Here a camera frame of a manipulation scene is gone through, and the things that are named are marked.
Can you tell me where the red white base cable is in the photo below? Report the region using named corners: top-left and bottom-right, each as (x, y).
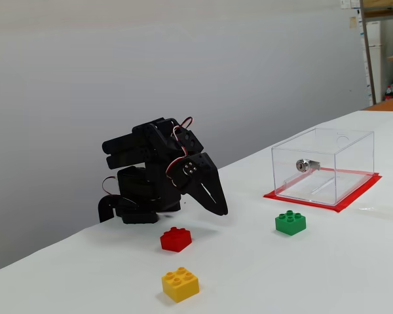
top-left (102, 175), bottom-right (119, 198)

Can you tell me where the black table clamp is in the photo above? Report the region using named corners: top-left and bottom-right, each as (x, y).
top-left (98, 195), bottom-right (122, 224)

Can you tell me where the red lego brick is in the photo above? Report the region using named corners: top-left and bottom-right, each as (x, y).
top-left (160, 226), bottom-right (193, 253)

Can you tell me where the metal shelf frame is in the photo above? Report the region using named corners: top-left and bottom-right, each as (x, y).
top-left (359, 0), bottom-right (393, 105)

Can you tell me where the orange table top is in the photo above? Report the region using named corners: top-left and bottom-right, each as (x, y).
top-left (362, 97), bottom-right (393, 113)

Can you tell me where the transparent acrylic box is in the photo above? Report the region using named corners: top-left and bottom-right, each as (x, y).
top-left (271, 127), bottom-right (375, 207)

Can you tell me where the green lego brick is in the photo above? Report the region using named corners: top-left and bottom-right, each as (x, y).
top-left (274, 211), bottom-right (307, 237)

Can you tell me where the red white gripper servo cable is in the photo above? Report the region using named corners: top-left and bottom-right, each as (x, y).
top-left (165, 125), bottom-right (189, 190)

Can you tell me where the yellow lego brick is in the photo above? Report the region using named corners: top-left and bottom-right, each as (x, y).
top-left (161, 266), bottom-right (200, 304)

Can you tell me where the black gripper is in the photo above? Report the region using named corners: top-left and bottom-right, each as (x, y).
top-left (172, 151), bottom-right (229, 217)

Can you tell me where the silver cam lock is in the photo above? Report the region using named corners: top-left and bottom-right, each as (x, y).
top-left (295, 158), bottom-right (322, 173)

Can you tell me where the red tape mat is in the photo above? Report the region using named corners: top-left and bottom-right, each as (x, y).
top-left (263, 167), bottom-right (383, 214)

